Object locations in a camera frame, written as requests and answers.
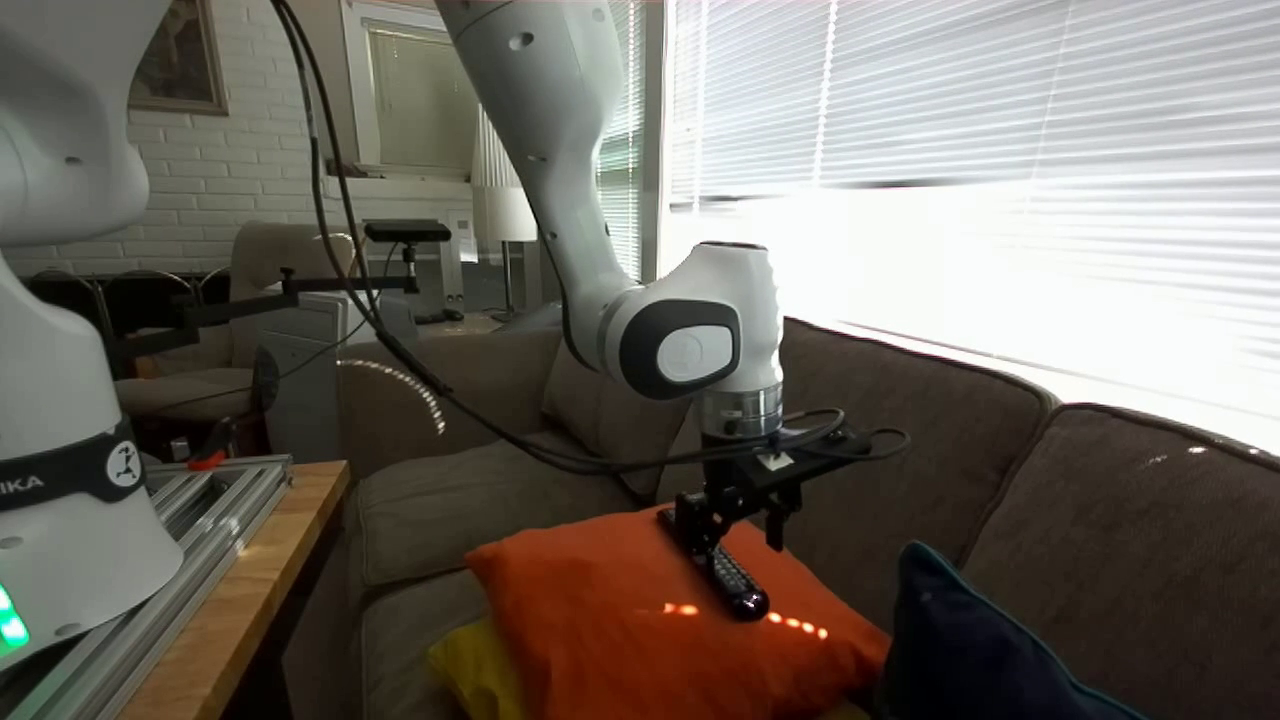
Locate white window blinds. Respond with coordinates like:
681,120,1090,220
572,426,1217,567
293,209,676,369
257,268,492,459
662,0,1280,450

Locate grey-brown fabric sofa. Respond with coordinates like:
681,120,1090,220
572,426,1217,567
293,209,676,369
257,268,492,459
284,313,1280,720

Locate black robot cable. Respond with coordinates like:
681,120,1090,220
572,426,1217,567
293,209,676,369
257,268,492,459
270,0,913,480

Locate beige armchair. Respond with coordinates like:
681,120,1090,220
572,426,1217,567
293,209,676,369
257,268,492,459
229,220,363,305

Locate orange pillow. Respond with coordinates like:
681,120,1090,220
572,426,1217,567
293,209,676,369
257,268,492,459
459,505,897,720

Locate framed wall picture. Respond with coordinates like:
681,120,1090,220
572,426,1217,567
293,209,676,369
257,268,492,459
129,0,231,114

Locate wooden table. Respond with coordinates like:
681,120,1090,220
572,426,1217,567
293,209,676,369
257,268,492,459
115,456,356,720

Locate yellow pillow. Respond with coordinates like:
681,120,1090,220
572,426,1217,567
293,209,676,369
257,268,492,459
422,615,527,720

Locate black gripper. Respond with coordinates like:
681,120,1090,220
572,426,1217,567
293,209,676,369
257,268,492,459
667,450,813,557

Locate navy pillow with teal piping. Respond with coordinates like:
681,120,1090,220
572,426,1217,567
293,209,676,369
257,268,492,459
877,534,1150,720

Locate black remote control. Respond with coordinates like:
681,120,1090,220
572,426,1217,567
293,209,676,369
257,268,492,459
698,534,776,625

